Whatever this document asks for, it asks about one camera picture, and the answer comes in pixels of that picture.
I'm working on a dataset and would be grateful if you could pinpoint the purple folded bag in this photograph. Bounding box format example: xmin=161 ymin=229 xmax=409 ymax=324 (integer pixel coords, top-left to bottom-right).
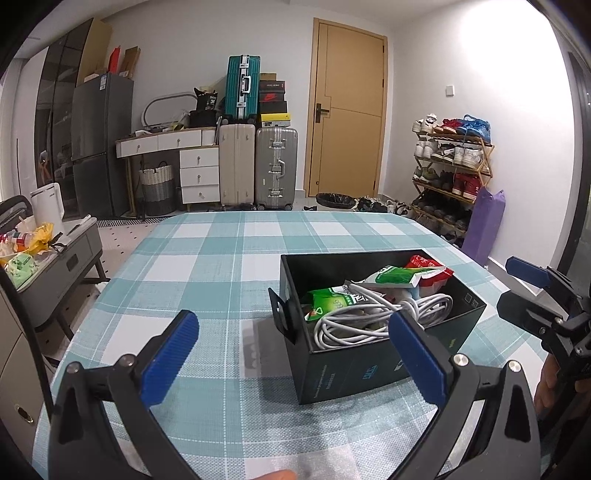
xmin=462 ymin=187 xmax=506 ymax=266

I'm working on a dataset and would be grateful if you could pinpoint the black chair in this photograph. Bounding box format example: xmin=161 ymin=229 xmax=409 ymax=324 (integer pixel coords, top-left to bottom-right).
xmin=0 ymin=195 xmax=31 ymax=227

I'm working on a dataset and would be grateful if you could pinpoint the beige cabinet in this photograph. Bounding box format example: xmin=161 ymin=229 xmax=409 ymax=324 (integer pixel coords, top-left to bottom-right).
xmin=0 ymin=286 xmax=47 ymax=462

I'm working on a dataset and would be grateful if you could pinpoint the beige suitcase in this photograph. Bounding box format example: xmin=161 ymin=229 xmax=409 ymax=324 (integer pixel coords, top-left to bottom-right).
xmin=218 ymin=124 xmax=256 ymax=208

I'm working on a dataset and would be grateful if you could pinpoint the yellow snack bag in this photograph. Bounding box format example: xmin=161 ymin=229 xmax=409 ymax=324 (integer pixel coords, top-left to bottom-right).
xmin=25 ymin=223 xmax=55 ymax=254

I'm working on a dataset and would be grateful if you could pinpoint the white cable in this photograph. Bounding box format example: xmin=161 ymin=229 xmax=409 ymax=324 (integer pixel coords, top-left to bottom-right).
xmin=314 ymin=284 xmax=454 ymax=354

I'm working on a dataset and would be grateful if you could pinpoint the flat cardboard box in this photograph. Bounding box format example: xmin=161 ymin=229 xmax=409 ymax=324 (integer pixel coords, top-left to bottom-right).
xmin=76 ymin=21 xmax=112 ymax=84

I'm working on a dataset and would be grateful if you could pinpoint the wooden shoe rack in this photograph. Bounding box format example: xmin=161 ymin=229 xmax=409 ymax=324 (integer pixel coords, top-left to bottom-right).
xmin=411 ymin=131 xmax=495 ymax=245

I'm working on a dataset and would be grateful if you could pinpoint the oval white frame mirror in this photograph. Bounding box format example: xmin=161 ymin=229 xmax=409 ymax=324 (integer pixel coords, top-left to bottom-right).
xmin=143 ymin=92 xmax=197 ymax=130

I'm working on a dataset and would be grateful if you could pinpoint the pile of loose shoes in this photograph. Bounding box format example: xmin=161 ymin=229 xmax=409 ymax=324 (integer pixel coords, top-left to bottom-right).
xmin=353 ymin=196 xmax=411 ymax=215

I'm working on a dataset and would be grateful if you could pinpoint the white electric kettle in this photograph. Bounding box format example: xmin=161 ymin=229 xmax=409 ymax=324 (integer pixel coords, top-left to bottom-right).
xmin=30 ymin=182 xmax=65 ymax=227

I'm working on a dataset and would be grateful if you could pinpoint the black cardboard box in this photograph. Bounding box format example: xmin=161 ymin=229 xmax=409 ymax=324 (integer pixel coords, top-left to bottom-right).
xmin=269 ymin=249 xmax=488 ymax=406

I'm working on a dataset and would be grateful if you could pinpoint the white desk with drawers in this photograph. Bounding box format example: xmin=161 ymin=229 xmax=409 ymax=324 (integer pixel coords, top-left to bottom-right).
xmin=115 ymin=127 xmax=221 ymax=213

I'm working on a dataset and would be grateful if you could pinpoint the shoe rack with shoes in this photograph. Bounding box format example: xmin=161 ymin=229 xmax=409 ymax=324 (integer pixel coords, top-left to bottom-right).
xmin=412 ymin=113 xmax=492 ymax=245

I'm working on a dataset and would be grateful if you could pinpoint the dark glass cabinet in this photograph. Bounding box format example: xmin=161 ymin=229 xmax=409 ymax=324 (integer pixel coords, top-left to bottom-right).
xmin=34 ymin=18 xmax=93 ymax=217

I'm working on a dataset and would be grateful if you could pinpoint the dark grey refrigerator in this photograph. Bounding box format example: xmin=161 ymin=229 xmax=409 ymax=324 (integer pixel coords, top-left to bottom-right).
xmin=71 ymin=74 xmax=134 ymax=220

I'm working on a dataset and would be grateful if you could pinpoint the white red heat pack packet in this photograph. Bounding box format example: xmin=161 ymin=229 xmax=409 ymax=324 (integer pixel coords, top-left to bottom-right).
xmin=406 ymin=255 xmax=455 ymax=301

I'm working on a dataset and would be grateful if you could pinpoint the silver suitcase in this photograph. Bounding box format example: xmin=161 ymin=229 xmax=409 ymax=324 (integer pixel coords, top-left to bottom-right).
xmin=255 ymin=127 xmax=299 ymax=210

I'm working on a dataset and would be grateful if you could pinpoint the green snack packet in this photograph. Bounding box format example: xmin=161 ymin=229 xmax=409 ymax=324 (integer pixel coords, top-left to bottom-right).
xmin=2 ymin=254 xmax=40 ymax=289

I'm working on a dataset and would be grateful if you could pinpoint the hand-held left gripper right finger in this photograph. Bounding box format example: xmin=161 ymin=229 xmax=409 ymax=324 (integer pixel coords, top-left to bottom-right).
xmin=388 ymin=311 xmax=541 ymax=480

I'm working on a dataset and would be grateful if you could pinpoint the black trash bin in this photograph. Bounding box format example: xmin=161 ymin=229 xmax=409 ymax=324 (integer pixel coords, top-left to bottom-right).
xmin=316 ymin=193 xmax=354 ymax=210

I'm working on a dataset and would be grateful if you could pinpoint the wooden door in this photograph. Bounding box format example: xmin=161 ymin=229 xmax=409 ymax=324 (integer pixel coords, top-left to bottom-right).
xmin=305 ymin=17 xmax=387 ymax=199

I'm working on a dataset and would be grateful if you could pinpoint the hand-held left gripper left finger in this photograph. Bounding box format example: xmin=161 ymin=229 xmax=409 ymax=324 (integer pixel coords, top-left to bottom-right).
xmin=48 ymin=310 xmax=200 ymax=480

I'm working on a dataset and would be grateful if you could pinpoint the green leaf print packet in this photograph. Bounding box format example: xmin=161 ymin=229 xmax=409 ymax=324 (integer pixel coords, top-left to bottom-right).
xmin=302 ymin=287 xmax=358 ymax=321

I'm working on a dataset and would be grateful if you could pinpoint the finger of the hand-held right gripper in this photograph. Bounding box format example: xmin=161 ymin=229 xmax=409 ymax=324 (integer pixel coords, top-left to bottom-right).
xmin=505 ymin=257 xmax=578 ymax=302
xmin=496 ymin=290 xmax=567 ymax=341

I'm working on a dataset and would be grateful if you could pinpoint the teal suitcase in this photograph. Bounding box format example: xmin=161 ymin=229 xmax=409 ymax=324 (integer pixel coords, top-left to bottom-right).
xmin=225 ymin=55 xmax=262 ymax=125

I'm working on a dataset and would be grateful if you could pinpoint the black bag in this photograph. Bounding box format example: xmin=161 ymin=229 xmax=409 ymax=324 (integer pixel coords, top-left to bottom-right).
xmin=190 ymin=88 xmax=220 ymax=127

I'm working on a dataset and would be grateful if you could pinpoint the person's right hand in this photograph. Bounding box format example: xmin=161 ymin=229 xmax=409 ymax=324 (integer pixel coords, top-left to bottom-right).
xmin=536 ymin=355 xmax=566 ymax=414

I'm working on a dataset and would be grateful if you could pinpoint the grey side table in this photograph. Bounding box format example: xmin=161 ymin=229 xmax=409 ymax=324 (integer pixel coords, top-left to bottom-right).
xmin=0 ymin=217 xmax=105 ymax=342

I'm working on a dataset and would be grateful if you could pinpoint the woven basket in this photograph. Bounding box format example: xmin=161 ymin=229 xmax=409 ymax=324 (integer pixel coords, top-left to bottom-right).
xmin=139 ymin=161 xmax=176 ymax=217

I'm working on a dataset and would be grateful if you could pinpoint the green white packet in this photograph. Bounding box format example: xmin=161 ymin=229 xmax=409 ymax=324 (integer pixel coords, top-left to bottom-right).
xmin=344 ymin=265 xmax=423 ymax=294

